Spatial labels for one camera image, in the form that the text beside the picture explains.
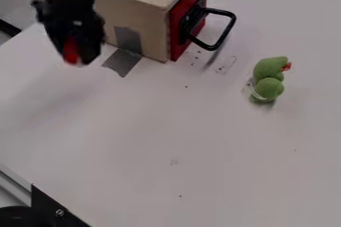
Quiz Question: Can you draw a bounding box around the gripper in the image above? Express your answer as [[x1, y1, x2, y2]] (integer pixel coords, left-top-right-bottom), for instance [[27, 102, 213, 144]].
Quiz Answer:
[[42, 12, 109, 66]]

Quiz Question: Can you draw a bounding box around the red toy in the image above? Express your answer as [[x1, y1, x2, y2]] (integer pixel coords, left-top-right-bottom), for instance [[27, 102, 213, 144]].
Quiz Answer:
[[61, 35, 82, 65]]

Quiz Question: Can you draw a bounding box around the drawer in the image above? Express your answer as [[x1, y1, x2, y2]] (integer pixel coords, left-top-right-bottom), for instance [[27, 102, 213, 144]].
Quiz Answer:
[[166, 0, 239, 63]]

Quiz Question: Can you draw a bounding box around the cabinet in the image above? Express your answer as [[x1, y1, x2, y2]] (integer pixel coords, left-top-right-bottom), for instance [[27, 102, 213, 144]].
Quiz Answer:
[[90, 0, 207, 64]]

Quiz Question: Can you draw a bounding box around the green plush snake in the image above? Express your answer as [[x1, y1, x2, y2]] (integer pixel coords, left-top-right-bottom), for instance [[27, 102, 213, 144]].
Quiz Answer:
[[246, 56, 293, 104]]

